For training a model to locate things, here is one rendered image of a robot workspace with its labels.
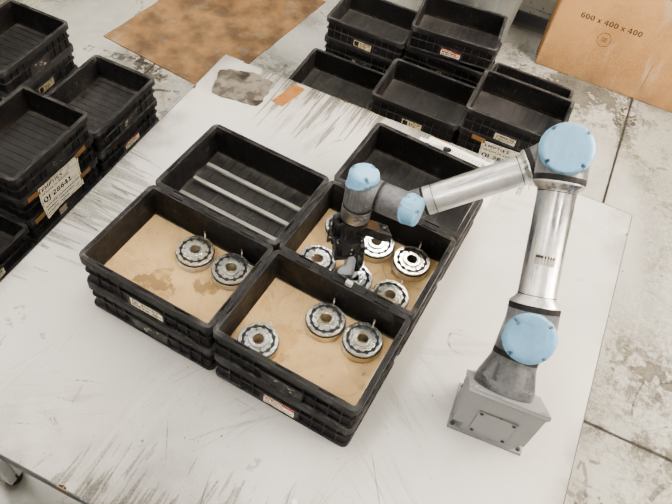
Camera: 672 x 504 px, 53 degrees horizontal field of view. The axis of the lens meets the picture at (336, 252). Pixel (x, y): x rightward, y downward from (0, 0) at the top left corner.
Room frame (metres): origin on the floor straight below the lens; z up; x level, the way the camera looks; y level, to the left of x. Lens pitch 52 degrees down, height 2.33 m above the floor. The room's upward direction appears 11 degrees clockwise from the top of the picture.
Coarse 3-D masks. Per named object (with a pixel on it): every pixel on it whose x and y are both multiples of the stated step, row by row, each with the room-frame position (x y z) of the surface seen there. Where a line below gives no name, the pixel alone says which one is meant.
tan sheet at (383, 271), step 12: (324, 216) 1.29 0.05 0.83; (312, 240) 1.19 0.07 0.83; (324, 240) 1.20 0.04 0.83; (300, 252) 1.14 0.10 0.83; (336, 264) 1.12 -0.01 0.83; (372, 264) 1.15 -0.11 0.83; (384, 264) 1.15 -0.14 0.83; (432, 264) 1.19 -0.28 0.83; (372, 276) 1.11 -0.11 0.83; (384, 276) 1.11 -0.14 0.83; (396, 276) 1.12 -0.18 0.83; (408, 288) 1.09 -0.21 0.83; (420, 288) 1.10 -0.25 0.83
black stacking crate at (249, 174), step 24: (216, 144) 1.46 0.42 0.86; (240, 144) 1.44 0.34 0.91; (192, 168) 1.35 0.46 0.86; (240, 168) 1.42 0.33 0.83; (264, 168) 1.41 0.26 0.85; (288, 168) 1.38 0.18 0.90; (192, 192) 1.29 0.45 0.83; (216, 192) 1.30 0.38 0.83; (240, 192) 1.32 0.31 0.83; (288, 192) 1.36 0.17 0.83; (312, 192) 1.35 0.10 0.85; (240, 216) 1.23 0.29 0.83; (264, 216) 1.25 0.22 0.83; (288, 216) 1.26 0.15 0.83
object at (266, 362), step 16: (272, 256) 1.04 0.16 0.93; (288, 256) 1.05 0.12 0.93; (256, 272) 0.98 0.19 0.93; (320, 272) 1.01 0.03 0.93; (352, 288) 0.98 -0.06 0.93; (384, 304) 0.95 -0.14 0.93; (224, 320) 0.82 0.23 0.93; (224, 336) 0.78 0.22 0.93; (400, 336) 0.87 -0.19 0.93; (240, 352) 0.76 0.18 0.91; (256, 352) 0.75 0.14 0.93; (272, 368) 0.73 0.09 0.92; (384, 368) 0.78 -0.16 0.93; (304, 384) 0.70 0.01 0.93; (368, 384) 0.73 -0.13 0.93; (336, 400) 0.67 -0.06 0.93
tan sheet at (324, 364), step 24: (288, 288) 1.01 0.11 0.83; (264, 312) 0.93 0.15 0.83; (288, 312) 0.94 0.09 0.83; (288, 336) 0.87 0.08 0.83; (384, 336) 0.92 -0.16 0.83; (288, 360) 0.80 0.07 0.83; (312, 360) 0.82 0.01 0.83; (336, 360) 0.83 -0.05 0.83; (336, 384) 0.76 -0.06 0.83; (360, 384) 0.77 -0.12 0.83
